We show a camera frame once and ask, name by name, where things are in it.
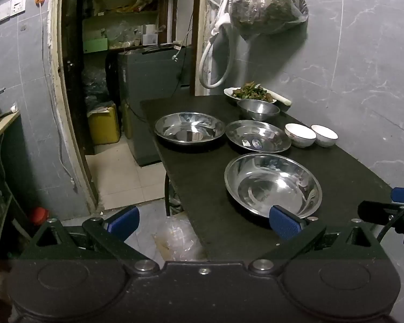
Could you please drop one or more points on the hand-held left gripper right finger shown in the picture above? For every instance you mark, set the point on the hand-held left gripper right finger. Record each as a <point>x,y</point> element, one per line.
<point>284,223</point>

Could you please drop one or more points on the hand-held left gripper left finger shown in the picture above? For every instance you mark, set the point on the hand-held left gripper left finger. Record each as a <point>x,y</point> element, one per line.
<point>123,221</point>

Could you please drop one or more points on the large steel basin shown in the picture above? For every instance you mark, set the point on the large steel basin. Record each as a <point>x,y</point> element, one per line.
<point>272,185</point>

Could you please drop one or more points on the white bowl red rim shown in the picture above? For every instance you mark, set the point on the white bowl red rim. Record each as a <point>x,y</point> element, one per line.
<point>299,135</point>
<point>325,135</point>

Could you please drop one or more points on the shallow steel plate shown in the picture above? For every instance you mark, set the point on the shallow steel plate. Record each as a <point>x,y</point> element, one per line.
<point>257,136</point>

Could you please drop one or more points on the medium steel basin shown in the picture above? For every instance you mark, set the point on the medium steel basin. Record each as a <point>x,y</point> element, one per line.
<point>188,127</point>

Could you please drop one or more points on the small steel bowl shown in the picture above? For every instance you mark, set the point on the small steel bowl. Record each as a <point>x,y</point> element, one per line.
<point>258,109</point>

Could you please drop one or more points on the clear plastic bag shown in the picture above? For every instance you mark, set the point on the clear plastic bag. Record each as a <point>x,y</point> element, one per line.
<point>178,239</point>

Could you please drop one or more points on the red cap dark bottle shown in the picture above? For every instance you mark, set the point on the red cap dark bottle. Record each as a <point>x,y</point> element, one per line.
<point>38,215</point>

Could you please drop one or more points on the yellow jerry can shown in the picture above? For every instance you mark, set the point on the yellow jerry can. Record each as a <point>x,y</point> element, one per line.
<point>104,126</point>

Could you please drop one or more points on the grey cabinet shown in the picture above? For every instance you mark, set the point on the grey cabinet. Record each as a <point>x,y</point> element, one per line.
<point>148,107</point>

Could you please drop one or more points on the white scallion stalk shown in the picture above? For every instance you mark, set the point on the white scallion stalk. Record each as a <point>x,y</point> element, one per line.
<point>282,98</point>

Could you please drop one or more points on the white plate with stir-fry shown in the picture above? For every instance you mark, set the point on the white plate with stir-fry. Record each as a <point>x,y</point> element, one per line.
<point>249,93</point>

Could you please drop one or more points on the wooden counter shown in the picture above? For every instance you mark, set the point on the wooden counter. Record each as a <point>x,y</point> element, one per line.
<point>0,126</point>

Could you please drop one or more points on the green box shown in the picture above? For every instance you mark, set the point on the green box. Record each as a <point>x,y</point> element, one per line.
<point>96,44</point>

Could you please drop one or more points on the white box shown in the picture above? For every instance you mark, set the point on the white box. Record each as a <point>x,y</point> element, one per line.
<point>150,35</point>

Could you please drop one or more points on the wooden shelf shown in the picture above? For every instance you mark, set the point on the wooden shelf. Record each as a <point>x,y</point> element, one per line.
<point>121,14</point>

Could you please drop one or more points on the plastic bag of dried greens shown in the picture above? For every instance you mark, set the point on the plastic bag of dried greens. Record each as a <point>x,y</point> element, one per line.
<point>269,6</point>

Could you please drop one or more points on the white wall switch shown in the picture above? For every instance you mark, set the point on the white wall switch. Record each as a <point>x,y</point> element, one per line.
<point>11,8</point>

